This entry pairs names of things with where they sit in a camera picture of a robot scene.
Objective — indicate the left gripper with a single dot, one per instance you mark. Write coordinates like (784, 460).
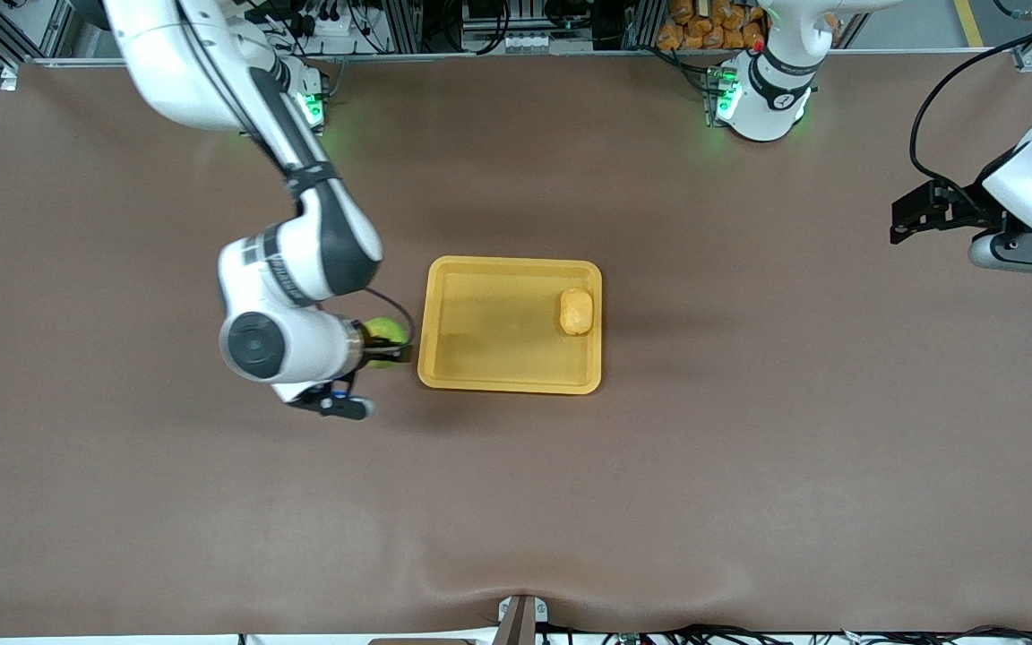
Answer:
(961, 209)

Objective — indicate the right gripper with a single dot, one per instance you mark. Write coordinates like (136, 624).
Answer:
(374, 348)

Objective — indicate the green apple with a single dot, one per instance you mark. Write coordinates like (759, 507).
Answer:
(386, 330)

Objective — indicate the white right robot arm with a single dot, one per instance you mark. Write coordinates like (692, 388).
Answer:
(176, 63)

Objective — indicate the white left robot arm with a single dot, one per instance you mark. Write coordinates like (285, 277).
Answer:
(767, 98)

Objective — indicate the yellow plastic tray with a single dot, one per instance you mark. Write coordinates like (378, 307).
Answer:
(498, 340)

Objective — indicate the brown table mat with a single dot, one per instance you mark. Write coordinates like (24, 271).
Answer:
(211, 520)

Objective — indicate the pile of orange items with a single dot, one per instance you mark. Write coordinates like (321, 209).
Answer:
(709, 25)

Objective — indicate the white power strip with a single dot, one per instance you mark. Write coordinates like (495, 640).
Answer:
(332, 22)

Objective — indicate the white connector block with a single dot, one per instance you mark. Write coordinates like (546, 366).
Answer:
(532, 42)

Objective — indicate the aluminium table frame rail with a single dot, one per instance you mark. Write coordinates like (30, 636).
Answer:
(480, 57)

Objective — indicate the metal table clamp bracket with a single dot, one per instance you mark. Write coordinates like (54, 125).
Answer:
(520, 620)

